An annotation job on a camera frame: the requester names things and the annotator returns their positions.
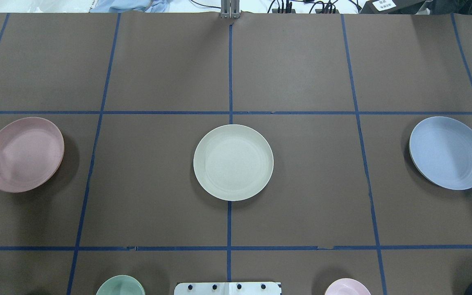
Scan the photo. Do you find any pink plate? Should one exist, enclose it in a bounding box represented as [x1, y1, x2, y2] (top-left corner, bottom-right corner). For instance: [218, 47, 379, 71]
[0, 116, 64, 193]

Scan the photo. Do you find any blue plate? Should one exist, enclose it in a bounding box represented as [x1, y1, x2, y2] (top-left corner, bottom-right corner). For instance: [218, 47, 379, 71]
[408, 116, 472, 191]

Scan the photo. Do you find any light blue cloth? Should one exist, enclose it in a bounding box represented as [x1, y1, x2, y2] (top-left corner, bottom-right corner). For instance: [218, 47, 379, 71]
[90, 0, 169, 13]

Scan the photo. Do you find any green bowl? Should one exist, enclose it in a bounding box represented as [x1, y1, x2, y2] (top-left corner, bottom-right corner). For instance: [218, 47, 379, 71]
[96, 275, 146, 295]

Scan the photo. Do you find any cream plate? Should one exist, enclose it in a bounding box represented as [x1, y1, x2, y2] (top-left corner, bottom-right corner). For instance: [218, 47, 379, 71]
[193, 125, 274, 202]

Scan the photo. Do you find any black power strip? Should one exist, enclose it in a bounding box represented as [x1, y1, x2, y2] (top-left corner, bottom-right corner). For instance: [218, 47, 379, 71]
[268, 4, 340, 14]

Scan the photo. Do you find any pink bowl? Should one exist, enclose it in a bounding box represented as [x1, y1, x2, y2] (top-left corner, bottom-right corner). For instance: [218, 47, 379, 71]
[324, 278, 371, 295]

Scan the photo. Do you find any aluminium frame post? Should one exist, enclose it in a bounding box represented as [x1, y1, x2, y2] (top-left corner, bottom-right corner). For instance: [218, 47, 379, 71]
[220, 0, 241, 19]

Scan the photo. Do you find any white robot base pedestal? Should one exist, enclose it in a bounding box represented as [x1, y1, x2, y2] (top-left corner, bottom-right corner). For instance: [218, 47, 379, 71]
[174, 281, 282, 295]

